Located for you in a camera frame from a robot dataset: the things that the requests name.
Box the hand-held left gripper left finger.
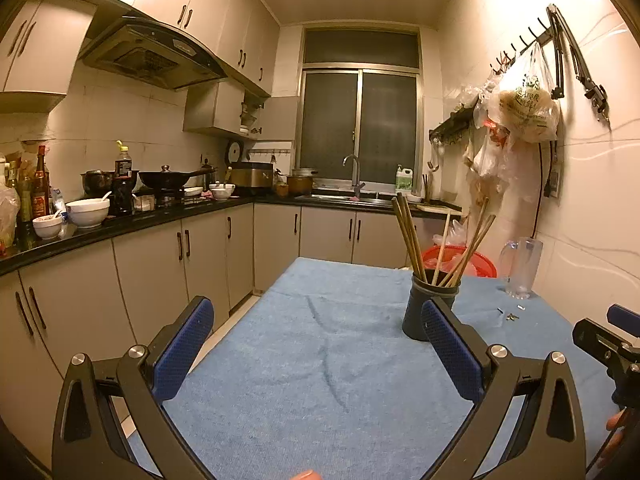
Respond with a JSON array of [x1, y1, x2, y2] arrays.
[[51, 296, 216, 480]]

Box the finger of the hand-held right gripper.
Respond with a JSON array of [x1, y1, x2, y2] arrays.
[[607, 304, 640, 340], [572, 319, 630, 368]]

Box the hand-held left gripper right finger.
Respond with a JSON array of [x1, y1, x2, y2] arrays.
[[420, 297, 587, 480]]

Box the dark grey perforated utensil holder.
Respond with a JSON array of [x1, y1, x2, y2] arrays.
[[402, 270, 462, 342]]

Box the set of wooden chopsticks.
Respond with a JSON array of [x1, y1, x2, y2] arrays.
[[390, 191, 497, 288]]

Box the person's right hand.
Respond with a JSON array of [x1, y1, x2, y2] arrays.
[[592, 407, 628, 471]]

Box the beige base cabinets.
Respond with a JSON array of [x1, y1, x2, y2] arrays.
[[0, 202, 463, 461]]

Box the red plastic mesh basket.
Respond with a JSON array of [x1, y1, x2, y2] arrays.
[[420, 246, 498, 278]]

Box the crumpled clear plastic bag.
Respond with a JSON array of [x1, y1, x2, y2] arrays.
[[440, 217, 473, 248]]

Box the blue table cloth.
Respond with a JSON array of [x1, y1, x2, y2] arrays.
[[125, 256, 621, 480]]

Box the white power strip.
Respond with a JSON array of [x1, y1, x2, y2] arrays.
[[544, 160, 563, 200]]

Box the black gas stove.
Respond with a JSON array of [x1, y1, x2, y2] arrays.
[[150, 187, 201, 206]]

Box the black kitchen countertop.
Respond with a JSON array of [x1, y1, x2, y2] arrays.
[[0, 192, 463, 276]]

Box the large white bowl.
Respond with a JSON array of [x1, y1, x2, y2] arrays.
[[65, 198, 111, 228]]

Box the black wok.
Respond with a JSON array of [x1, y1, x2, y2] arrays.
[[137, 164, 218, 191]]

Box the yellow cap sauce bottle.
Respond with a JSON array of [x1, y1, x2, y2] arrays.
[[114, 141, 133, 213]]

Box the white bowl with food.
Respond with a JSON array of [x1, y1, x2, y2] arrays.
[[32, 214, 64, 239]]

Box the steel sink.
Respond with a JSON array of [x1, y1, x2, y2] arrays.
[[295, 194, 396, 206]]

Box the steel rice cooker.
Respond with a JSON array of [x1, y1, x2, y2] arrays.
[[230, 161, 275, 196]]

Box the dark clay pot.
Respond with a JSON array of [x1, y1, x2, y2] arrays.
[[80, 170, 117, 197]]

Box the chrome kitchen faucet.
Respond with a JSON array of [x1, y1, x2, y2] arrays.
[[342, 155, 367, 200]]

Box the brown cooking pot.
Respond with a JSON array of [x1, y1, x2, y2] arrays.
[[286, 174, 315, 197]]

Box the row of sauce bottles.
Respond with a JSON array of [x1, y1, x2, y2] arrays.
[[0, 145, 67, 248]]

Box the large printed plastic bag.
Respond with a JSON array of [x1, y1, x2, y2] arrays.
[[487, 42, 561, 143]]

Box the kitchen window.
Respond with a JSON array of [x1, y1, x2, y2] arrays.
[[297, 22, 423, 193]]

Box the black range hood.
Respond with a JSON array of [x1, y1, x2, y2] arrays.
[[80, 16, 228, 92]]

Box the black power cable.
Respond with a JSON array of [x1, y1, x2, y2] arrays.
[[530, 142, 557, 241]]

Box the black wall shelf rack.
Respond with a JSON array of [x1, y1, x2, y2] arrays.
[[429, 106, 481, 145]]

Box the black wall hook rail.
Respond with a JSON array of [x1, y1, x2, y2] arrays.
[[492, 19, 553, 73]]

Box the beige wall cabinets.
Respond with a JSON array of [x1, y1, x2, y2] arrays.
[[0, 0, 281, 141]]

